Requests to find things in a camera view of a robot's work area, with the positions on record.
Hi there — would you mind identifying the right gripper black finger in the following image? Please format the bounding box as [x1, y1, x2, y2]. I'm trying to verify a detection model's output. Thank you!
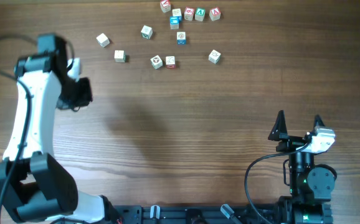
[313, 114, 325, 128]
[268, 110, 288, 141]

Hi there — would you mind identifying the plain wooden block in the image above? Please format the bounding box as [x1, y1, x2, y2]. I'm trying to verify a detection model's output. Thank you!
[114, 50, 126, 63]
[96, 33, 110, 47]

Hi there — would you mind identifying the wooden block circle picture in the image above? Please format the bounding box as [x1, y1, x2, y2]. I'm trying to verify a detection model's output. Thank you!
[150, 55, 163, 70]

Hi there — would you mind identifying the wooden block red side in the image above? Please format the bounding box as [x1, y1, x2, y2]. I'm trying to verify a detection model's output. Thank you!
[166, 55, 176, 69]

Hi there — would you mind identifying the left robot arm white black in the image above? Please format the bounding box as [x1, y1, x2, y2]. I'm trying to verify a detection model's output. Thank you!
[0, 33, 123, 223]

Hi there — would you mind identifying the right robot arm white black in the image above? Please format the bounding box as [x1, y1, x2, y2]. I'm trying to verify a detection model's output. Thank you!
[268, 110, 337, 224]

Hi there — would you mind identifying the wooden block star picture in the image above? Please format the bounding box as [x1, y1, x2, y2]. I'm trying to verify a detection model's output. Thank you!
[208, 50, 221, 64]

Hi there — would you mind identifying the wooden block green side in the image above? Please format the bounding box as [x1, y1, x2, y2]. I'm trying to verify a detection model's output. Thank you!
[141, 25, 153, 39]

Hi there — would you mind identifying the wooden block blue side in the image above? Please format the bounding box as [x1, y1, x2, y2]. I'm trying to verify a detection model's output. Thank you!
[176, 32, 186, 45]

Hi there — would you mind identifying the blue top wooden block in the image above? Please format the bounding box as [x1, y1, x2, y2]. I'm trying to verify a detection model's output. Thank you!
[169, 16, 179, 30]

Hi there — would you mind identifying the red letter block top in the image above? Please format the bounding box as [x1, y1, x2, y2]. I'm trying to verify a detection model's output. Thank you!
[159, 0, 171, 13]

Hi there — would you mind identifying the red letter A block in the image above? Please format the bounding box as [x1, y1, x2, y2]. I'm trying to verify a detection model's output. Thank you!
[209, 7, 221, 21]

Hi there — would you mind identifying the plain top block on blue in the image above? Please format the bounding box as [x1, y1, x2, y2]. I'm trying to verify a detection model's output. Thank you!
[172, 8, 182, 20]

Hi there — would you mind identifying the green letter A block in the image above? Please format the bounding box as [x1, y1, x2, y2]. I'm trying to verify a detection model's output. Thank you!
[194, 7, 206, 22]

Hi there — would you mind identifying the red number nine block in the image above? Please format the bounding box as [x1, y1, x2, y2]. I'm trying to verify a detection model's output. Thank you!
[184, 7, 195, 21]

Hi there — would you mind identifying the black mounting rail base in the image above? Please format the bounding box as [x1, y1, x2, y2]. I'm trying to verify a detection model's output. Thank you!
[114, 203, 335, 224]

